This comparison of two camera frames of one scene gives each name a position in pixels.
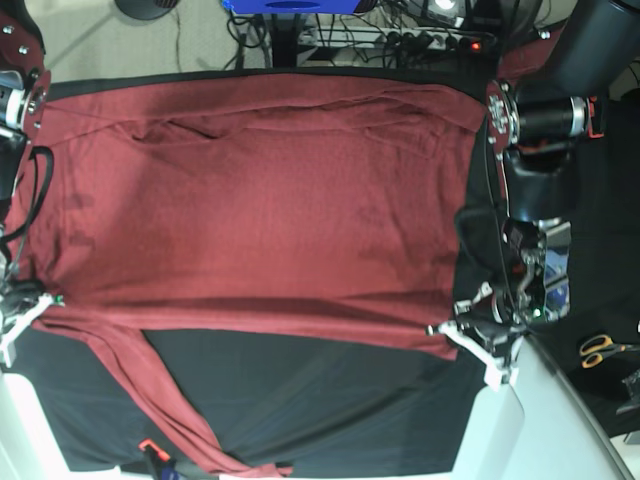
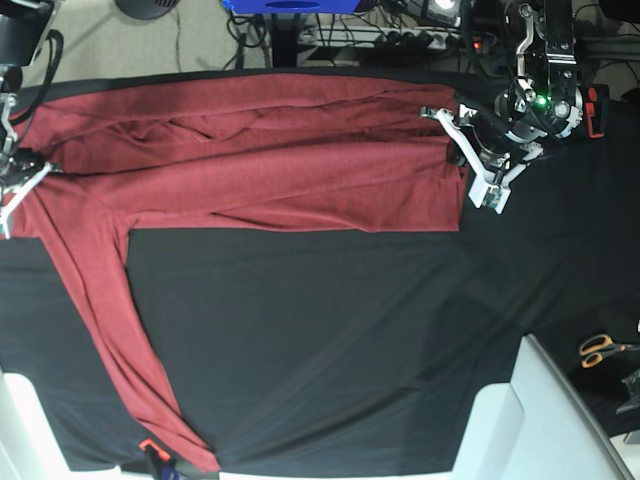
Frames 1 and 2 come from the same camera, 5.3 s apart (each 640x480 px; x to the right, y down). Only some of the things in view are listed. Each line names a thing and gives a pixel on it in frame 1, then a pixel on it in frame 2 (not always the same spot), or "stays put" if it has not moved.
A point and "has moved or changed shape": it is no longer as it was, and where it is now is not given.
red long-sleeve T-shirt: x=307 y=206 has moved or changed shape
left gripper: x=21 y=304 -> x=20 y=169
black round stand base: x=145 y=9 stays put
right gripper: x=479 y=328 -> x=496 y=153
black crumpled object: x=633 y=383 stays put
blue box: x=292 y=7 stays put
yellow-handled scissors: x=595 y=347 stays put
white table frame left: x=28 y=449 stays put
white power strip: x=395 y=38 stays put
